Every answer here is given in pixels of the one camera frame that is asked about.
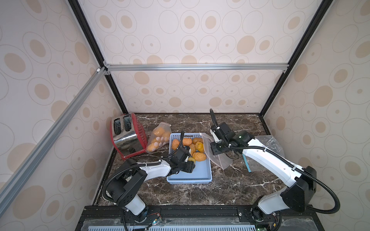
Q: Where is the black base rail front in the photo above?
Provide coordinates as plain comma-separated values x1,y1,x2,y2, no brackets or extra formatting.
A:
76,206,324,231

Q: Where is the clear zipper bag pink strip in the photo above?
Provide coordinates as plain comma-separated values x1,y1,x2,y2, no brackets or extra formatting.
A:
200,133,233,169
147,122,172,149

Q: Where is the silver aluminium rail back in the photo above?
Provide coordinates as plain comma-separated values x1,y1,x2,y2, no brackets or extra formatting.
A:
106,63,289,72

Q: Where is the silver aluminium rail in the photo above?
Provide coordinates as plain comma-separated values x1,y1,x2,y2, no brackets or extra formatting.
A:
1,67,107,216
106,63,289,72

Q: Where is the silver aluminium rail left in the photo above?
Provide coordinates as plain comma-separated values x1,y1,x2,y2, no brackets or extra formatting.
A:
1,67,107,216

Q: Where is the clear zipper bag blue strip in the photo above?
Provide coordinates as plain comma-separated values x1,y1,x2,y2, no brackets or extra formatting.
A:
243,135,285,172

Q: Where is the red and chrome toaster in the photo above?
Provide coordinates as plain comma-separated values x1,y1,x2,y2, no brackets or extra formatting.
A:
110,113,147,161

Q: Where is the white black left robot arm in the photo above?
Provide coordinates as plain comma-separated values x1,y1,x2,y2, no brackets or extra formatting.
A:
102,131,195,216

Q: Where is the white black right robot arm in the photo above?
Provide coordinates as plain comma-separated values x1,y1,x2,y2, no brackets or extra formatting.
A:
210,109,341,221

